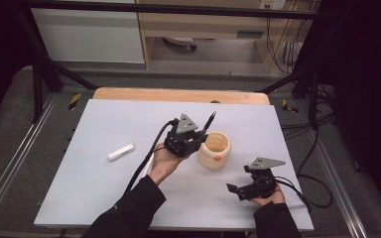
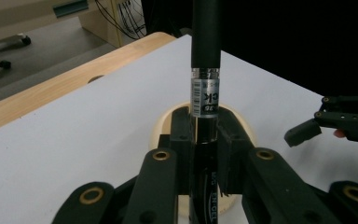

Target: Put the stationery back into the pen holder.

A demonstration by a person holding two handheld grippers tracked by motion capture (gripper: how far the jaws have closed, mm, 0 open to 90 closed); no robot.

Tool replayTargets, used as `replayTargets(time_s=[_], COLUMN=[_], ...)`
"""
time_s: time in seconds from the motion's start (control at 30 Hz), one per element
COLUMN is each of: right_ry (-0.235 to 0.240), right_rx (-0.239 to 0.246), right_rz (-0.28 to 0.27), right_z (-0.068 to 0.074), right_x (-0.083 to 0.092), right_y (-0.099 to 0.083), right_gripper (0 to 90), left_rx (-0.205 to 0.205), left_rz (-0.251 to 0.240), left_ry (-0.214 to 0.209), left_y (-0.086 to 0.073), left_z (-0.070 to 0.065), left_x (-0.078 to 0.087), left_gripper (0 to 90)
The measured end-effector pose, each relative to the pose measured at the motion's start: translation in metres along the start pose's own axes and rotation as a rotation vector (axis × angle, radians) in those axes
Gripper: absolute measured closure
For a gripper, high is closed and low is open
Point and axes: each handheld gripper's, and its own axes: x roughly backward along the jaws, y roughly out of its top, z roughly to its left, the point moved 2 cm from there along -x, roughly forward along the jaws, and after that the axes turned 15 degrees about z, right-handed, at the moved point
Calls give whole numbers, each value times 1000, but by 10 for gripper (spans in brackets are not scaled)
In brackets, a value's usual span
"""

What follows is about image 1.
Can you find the black metal frame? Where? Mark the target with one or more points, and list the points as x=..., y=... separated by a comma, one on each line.
x=178, y=9

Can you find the person's left hand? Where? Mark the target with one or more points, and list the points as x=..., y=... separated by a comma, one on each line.
x=163, y=163

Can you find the black pen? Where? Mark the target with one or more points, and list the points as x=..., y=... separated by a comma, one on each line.
x=209, y=121

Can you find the white cabinet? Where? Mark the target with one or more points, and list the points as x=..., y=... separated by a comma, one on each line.
x=86, y=36

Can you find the wall power outlet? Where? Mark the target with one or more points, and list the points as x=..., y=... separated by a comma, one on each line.
x=273, y=4

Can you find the aluminium rail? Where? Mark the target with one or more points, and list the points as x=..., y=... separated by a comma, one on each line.
x=340, y=191
x=16, y=155

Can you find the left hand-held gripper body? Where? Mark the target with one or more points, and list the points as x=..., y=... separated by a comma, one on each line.
x=182, y=140

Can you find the cream pen holder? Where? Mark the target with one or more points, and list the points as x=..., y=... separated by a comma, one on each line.
x=214, y=152

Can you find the person's right hand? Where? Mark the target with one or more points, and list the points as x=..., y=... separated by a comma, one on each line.
x=273, y=200

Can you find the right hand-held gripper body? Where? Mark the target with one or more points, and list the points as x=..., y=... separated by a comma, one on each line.
x=264, y=181

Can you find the chair base with caster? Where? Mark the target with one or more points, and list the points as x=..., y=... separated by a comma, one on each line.
x=180, y=41

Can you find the wooden desk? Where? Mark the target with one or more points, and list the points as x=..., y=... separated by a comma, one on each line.
x=195, y=24

